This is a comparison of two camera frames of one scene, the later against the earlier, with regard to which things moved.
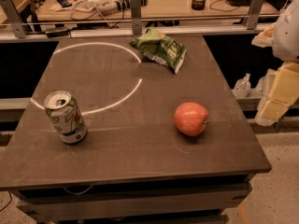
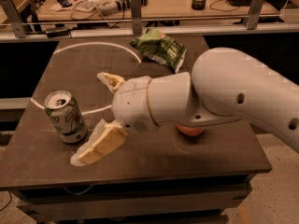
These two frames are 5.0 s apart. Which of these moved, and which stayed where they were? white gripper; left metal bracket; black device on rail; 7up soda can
Moved: white gripper
Stayed: 7up soda can; left metal bracket; black device on rail
